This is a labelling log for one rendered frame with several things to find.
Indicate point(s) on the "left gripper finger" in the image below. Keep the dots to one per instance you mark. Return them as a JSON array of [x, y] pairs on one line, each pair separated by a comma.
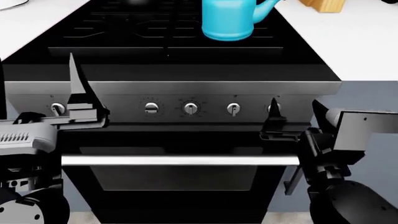
[[101, 116], [76, 105]]

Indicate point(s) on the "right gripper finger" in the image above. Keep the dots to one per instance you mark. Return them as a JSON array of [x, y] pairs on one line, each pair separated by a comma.
[[274, 121], [323, 119]]

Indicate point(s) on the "blue kettle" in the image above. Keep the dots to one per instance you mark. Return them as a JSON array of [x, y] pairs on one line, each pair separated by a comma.
[[225, 21]]

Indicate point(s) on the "round steel stove knob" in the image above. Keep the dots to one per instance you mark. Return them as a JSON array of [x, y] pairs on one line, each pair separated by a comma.
[[58, 108], [151, 108], [279, 107], [190, 108], [233, 108]]

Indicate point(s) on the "blue grey base cabinet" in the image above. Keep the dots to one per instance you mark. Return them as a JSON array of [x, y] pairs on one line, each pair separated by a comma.
[[373, 95], [77, 191]]

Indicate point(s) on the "black stainless steel range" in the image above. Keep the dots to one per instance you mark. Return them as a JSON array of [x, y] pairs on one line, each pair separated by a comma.
[[199, 70]]

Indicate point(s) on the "wooden knife block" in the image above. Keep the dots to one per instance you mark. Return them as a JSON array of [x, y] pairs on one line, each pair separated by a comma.
[[326, 4]]

